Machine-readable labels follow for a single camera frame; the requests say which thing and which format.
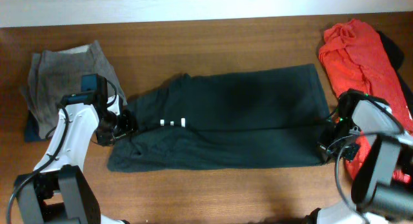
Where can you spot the black garment under red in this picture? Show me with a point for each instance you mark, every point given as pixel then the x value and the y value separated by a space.
pixel 396 57

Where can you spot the grey folded pants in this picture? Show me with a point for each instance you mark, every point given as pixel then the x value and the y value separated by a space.
pixel 53 75

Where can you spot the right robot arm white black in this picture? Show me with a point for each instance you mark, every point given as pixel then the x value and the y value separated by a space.
pixel 376 197

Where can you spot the navy folded garment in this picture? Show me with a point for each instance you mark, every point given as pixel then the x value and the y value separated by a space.
pixel 31 132

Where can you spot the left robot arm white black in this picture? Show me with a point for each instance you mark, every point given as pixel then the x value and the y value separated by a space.
pixel 56 191

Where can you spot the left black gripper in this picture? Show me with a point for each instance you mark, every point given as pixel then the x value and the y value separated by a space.
pixel 130 124

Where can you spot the dark green t-shirt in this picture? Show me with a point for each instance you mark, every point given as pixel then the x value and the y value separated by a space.
pixel 265 119

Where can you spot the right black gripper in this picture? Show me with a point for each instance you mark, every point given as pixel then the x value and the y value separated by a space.
pixel 348 155

